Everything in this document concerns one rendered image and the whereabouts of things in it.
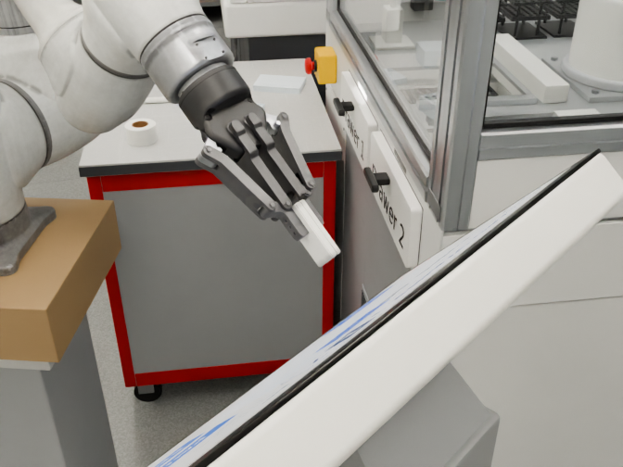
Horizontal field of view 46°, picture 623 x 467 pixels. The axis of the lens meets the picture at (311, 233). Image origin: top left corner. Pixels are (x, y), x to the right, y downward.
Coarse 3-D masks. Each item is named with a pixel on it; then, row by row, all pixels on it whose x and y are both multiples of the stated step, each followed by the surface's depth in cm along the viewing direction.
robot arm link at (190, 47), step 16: (192, 16) 78; (160, 32) 77; (176, 32) 77; (192, 32) 77; (208, 32) 78; (160, 48) 77; (176, 48) 77; (192, 48) 77; (208, 48) 78; (224, 48) 79; (144, 64) 79; (160, 64) 77; (176, 64) 77; (192, 64) 76; (208, 64) 78; (224, 64) 80; (160, 80) 78; (176, 80) 77; (192, 80) 78; (176, 96) 80
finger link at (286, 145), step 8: (280, 112) 83; (280, 120) 82; (288, 120) 83; (280, 128) 82; (288, 128) 83; (272, 136) 84; (280, 136) 82; (288, 136) 82; (280, 144) 83; (288, 144) 82; (296, 144) 82; (280, 152) 83; (288, 152) 82; (296, 152) 82; (288, 160) 82; (296, 160) 81; (304, 160) 82; (296, 168) 81; (304, 168) 81; (296, 176) 82; (304, 176) 81; (304, 184) 81; (312, 184) 81
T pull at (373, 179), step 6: (366, 168) 125; (366, 174) 124; (372, 174) 123; (378, 174) 124; (384, 174) 124; (366, 180) 124; (372, 180) 122; (378, 180) 122; (384, 180) 122; (372, 186) 120; (378, 186) 120
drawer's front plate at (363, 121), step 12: (348, 72) 160; (348, 84) 154; (348, 96) 155; (360, 96) 148; (360, 108) 143; (360, 120) 144; (372, 120) 138; (348, 132) 158; (360, 132) 145; (360, 144) 146; (360, 156) 147
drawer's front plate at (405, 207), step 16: (384, 144) 130; (384, 160) 126; (400, 176) 119; (400, 192) 116; (384, 208) 129; (400, 208) 117; (416, 208) 111; (416, 224) 112; (400, 240) 118; (416, 240) 113; (400, 256) 119; (416, 256) 115
